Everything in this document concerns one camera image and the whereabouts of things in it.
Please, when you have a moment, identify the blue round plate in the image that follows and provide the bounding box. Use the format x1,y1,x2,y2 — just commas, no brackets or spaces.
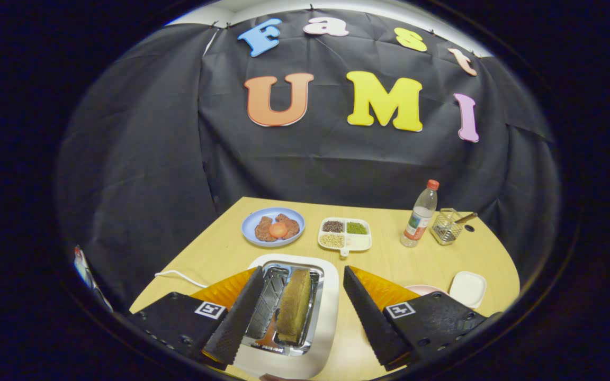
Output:
241,207,306,248

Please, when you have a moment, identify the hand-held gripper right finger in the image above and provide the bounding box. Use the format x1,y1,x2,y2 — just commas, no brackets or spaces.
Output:
343,266,503,372

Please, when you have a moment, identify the brown meat piece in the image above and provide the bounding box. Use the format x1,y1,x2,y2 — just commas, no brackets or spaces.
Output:
255,216,276,242
276,213,300,237

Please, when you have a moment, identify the black backdrop cloth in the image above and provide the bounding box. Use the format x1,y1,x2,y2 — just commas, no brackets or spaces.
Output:
56,8,560,313

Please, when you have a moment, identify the metal wire utensil holder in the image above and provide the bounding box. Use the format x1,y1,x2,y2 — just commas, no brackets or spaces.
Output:
430,208,470,246

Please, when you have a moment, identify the clear bottle red cap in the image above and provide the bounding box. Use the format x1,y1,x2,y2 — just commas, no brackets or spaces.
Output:
400,179,440,248

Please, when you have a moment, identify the white toaster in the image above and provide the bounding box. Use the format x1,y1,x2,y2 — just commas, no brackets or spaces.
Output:
234,254,340,379

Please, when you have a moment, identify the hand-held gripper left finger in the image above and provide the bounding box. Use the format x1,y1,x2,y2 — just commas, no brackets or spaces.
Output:
128,266,265,367

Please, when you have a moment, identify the toasted brown bread slice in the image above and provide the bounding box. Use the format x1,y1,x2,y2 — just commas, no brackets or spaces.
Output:
276,268,312,344

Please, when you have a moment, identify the white divided bean dish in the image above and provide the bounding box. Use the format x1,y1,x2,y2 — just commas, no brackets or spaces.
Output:
318,217,373,257

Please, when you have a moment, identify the white toaster cable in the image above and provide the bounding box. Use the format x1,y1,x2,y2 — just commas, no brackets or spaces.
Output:
155,270,209,289

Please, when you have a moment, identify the small white plate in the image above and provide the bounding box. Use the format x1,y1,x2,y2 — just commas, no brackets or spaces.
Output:
449,271,487,309

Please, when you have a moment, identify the pink round plate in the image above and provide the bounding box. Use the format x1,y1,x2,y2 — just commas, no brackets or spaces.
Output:
405,285,448,297

